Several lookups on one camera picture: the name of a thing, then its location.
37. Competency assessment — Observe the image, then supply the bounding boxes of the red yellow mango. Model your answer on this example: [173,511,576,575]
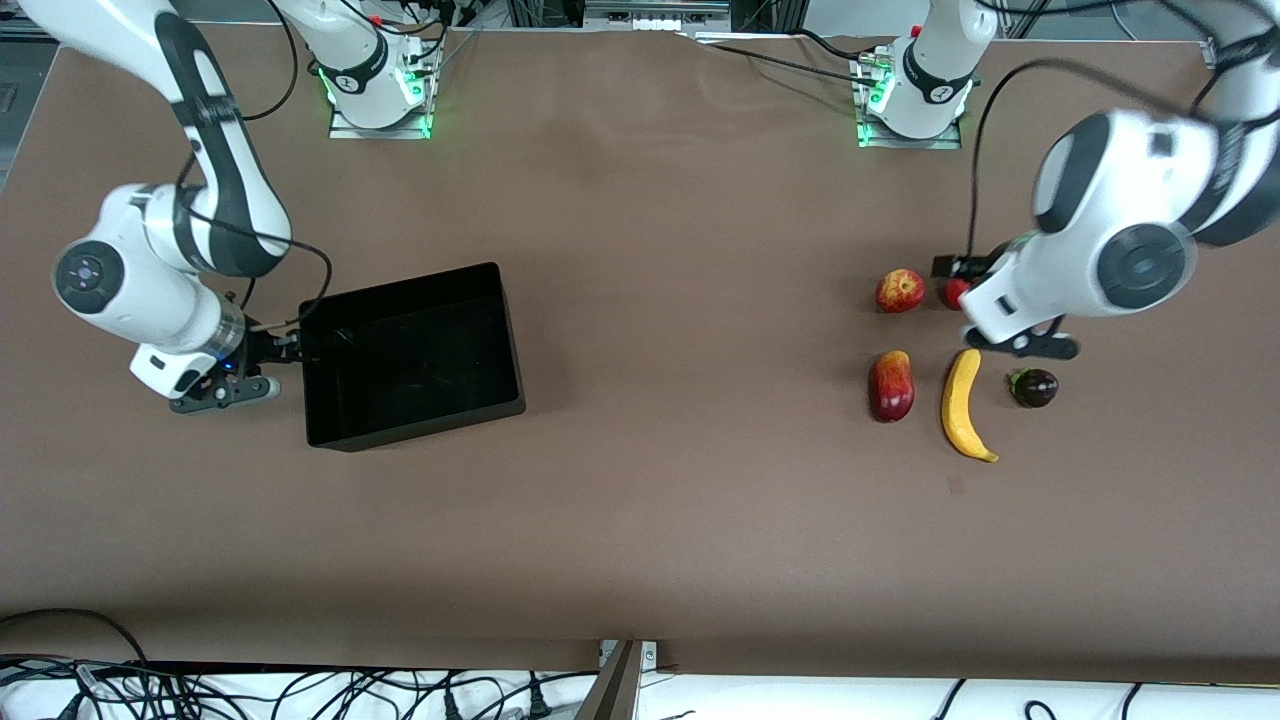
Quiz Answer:
[868,350,916,424]

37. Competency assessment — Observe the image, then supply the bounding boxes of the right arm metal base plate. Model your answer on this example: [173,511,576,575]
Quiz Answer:
[328,45,441,141]

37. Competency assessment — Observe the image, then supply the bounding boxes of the black looped cable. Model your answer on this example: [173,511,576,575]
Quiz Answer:
[0,607,149,669]

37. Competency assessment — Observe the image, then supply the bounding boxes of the red yellow apple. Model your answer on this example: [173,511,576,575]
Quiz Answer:
[876,268,927,315]

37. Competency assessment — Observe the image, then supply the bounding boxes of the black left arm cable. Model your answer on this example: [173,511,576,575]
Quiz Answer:
[964,0,1280,263]

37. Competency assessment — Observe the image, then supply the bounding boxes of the yellow banana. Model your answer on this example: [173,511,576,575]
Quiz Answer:
[941,347,1000,464]

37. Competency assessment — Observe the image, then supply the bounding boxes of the aluminium profile bar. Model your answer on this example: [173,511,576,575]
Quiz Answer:
[574,640,661,720]

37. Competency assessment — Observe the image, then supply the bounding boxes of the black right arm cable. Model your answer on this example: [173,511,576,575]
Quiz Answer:
[178,0,333,336]

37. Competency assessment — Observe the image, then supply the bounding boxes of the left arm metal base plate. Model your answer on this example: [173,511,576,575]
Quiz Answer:
[853,50,964,151]

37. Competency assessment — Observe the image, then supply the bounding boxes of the black plastic box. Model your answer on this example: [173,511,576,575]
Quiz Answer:
[298,262,527,453]

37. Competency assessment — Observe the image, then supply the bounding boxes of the white power strip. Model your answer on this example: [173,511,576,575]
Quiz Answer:
[584,0,733,31]

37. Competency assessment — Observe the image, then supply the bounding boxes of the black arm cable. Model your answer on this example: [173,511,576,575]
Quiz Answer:
[964,0,1280,263]
[178,0,333,336]

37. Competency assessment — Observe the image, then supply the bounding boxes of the dark purple eggplant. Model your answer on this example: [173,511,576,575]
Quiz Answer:
[1008,367,1060,409]

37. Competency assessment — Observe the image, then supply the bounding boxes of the brown table cover sheet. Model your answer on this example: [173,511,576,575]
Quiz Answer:
[0,25,1280,673]

